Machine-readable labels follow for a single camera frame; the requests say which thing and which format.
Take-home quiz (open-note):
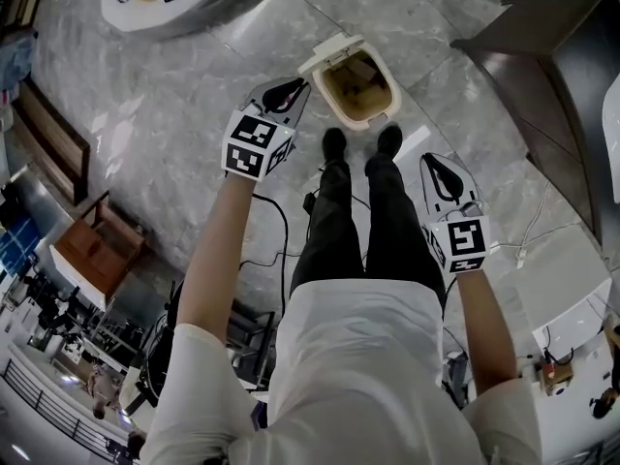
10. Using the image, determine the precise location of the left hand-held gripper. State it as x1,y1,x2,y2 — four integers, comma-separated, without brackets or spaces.
221,77,312,183

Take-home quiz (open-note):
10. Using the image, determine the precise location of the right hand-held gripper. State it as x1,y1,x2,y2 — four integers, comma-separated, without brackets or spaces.
418,151,492,276

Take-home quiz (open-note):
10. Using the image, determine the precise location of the cream trash bin lid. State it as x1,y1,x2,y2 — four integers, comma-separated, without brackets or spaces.
296,34,366,78

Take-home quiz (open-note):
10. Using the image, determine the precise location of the cream trash bin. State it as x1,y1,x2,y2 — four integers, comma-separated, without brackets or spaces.
312,49,404,133

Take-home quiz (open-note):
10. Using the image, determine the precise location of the person's right forearm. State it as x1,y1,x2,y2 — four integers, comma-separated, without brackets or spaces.
453,267,518,397

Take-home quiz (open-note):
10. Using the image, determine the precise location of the person's left forearm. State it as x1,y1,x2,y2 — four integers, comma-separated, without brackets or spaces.
175,168,257,341

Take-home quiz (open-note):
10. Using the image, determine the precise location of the cardboard scrap in bin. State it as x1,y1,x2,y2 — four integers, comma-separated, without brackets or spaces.
344,57,380,85

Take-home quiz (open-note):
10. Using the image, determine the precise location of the person's right trouser leg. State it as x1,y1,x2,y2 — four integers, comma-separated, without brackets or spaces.
363,151,448,309

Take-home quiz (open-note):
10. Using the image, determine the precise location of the person's trouser leg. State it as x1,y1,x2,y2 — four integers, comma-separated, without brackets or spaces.
289,158,365,302
363,151,448,309

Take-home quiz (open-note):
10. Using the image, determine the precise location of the person's right black shoe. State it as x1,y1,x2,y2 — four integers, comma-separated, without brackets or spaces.
376,124,405,160

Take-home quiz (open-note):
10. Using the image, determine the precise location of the person's black shoe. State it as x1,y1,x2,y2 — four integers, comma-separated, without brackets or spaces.
321,127,348,165
376,124,405,160

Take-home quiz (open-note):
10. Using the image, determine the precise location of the person's left black shoe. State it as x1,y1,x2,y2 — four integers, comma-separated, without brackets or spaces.
321,127,348,165

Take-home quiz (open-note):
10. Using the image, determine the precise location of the person's left trouser leg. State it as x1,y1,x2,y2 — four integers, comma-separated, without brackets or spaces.
289,158,365,302

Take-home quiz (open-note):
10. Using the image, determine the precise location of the dark wooden cabinet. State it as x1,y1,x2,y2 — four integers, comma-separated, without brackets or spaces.
449,0,620,257

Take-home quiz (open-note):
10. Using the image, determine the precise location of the white table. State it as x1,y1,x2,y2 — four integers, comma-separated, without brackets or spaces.
511,224,614,354

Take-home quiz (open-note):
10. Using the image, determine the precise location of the white curved object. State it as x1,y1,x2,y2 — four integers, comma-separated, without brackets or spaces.
601,72,620,165

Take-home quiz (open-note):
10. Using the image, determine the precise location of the person's white shirt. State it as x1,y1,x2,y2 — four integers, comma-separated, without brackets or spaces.
139,278,544,465

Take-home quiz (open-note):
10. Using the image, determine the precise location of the small cardboard box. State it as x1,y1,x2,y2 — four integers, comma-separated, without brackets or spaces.
539,355,576,397

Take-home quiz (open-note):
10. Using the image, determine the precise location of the wooden bench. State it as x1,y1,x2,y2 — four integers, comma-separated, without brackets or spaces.
10,76,92,206

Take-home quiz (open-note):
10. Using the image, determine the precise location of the brown wooden cabinet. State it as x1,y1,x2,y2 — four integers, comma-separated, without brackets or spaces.
49,190,147,310

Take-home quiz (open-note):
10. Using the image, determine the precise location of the blue cloth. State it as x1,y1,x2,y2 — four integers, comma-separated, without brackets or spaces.
0,30,39,92

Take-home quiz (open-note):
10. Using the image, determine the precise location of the blue screen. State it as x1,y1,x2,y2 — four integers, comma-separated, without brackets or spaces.
0,219,41,276

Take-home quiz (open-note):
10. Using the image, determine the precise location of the black metal railing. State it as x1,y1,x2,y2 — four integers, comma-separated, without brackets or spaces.
0,355,128,460

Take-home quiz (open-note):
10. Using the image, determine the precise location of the white cable with plug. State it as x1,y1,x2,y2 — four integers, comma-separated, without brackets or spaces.
513,180,554,269

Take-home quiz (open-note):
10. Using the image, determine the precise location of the black floor cable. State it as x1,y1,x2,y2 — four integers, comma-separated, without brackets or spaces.
238,192,293,312

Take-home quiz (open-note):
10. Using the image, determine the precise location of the black metal frame cart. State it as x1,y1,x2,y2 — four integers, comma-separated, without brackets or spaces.
226,296,278,392

